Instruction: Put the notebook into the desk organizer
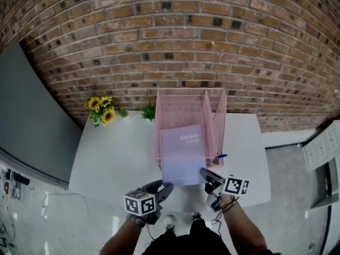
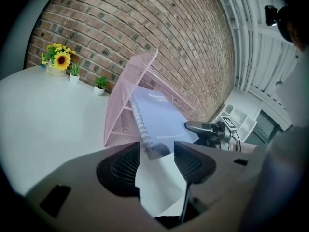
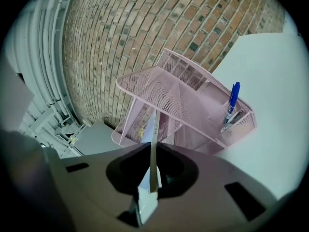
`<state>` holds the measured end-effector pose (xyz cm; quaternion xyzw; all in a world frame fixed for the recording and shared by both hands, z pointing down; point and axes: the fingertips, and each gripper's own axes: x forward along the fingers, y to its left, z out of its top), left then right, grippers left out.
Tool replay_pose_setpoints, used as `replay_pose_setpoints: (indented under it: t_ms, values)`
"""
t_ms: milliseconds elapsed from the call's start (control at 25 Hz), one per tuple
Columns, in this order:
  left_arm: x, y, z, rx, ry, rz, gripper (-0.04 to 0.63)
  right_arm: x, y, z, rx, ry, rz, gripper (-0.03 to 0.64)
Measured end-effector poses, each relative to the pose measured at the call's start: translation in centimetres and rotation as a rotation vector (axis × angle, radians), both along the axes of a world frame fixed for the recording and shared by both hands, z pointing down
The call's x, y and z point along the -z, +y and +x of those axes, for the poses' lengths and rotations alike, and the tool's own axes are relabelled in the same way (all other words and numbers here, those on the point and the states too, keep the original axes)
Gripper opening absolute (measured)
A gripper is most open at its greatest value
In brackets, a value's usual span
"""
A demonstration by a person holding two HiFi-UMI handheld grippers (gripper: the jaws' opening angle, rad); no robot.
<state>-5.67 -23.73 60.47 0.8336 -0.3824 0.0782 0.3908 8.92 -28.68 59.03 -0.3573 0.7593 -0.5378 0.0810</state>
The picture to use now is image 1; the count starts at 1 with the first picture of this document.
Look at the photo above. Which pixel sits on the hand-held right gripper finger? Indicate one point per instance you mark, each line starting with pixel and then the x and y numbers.
pixel 212 178

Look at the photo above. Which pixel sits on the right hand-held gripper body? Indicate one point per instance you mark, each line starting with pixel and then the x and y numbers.
pixel 236 186

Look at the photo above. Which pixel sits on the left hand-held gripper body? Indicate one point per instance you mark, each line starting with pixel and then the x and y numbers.
pixel 139 203

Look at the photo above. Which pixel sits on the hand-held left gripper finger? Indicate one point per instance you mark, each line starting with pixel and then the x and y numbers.
pixel 165 193

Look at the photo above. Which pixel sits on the lilac spiral notebook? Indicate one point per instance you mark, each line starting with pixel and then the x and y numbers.
pixel 183 169

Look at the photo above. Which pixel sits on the pink mesh desk organizer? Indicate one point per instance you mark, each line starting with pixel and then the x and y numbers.
pixel 183 110

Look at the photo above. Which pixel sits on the person's right forearm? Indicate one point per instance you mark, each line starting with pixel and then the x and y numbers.
pixel 244 232

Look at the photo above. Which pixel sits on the person's left forearm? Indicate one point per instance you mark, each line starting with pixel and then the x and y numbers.
pixel 119 242

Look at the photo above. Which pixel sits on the metal wristwatch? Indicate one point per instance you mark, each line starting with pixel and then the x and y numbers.
pixel 136 220

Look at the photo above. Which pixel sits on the brown wrist band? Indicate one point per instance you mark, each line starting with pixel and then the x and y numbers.
pixel 231 204

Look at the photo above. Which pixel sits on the blue pen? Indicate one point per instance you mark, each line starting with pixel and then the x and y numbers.
pixel 221 156

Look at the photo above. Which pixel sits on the person's left shoe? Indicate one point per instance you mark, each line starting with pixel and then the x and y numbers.
pixel 169 222

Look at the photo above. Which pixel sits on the person's shoe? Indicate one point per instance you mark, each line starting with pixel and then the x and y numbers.
pixel 196 216
pixel 169 222

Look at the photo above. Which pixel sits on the person's right shoe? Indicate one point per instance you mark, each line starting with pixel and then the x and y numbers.
pixel 196 216

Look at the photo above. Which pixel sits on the white desk with drawers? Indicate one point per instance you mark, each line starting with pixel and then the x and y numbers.
pixel 114 155

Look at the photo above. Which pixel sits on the person's black trousers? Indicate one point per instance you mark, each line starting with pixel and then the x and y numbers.
pixel 186 243

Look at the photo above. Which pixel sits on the bushy potted green plant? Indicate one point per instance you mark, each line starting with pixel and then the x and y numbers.
pixel 148 112

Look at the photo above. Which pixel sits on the tiny potted green plant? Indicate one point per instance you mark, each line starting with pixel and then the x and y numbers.
pixel 123 113

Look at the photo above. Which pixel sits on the white drawer cabinet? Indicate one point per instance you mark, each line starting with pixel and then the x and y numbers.
pixel 321 147

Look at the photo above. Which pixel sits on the sunflower bouquet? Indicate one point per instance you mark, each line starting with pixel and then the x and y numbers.
pixel 105 111

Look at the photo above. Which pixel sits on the round brown disc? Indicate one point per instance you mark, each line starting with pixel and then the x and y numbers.
pixel 7 188

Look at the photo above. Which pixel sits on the grey refrigerator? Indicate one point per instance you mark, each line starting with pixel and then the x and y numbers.
pixel 29 121

